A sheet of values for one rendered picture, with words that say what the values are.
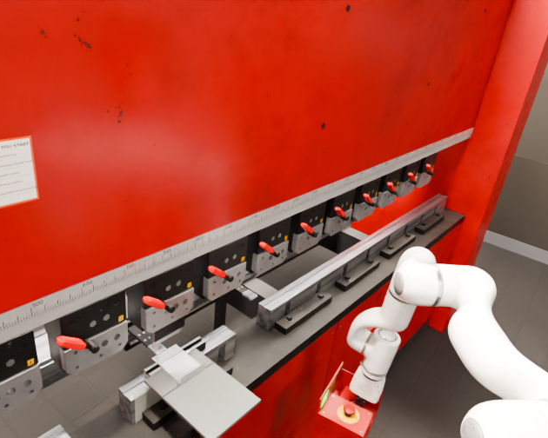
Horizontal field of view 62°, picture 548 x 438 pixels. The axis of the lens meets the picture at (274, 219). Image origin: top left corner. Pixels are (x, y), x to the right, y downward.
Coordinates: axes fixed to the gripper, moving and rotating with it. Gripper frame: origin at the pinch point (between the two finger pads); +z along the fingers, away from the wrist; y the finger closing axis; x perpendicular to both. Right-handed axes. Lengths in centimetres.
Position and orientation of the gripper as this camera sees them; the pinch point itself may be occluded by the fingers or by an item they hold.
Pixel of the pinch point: (359, 402)
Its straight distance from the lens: 169.9
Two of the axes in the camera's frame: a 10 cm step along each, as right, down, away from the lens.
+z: -1.8, 8.6, 4.8
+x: 4.9, -3.4, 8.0
